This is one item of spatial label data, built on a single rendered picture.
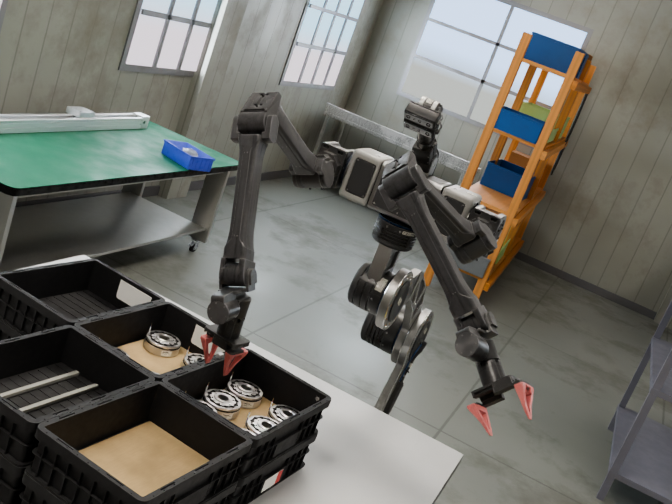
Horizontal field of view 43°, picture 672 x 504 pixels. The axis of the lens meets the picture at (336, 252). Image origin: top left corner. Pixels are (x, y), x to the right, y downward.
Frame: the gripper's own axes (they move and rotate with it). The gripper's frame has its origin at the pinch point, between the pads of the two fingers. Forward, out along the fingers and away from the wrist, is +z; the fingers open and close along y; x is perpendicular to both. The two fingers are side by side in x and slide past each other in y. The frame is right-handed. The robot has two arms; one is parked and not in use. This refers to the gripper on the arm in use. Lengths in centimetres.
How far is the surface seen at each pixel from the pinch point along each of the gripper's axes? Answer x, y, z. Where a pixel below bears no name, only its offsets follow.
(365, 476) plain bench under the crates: 47, 29, 30
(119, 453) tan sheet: -28.3, 1.8, 16.1
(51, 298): 5, -68, 15
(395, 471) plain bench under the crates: 59, 32, 30
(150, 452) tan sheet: -21.3, 4.6, 16.1
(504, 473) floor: 248, 19, 100
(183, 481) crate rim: -34.6, 24.9, 6.5
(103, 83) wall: 234, -318, 7
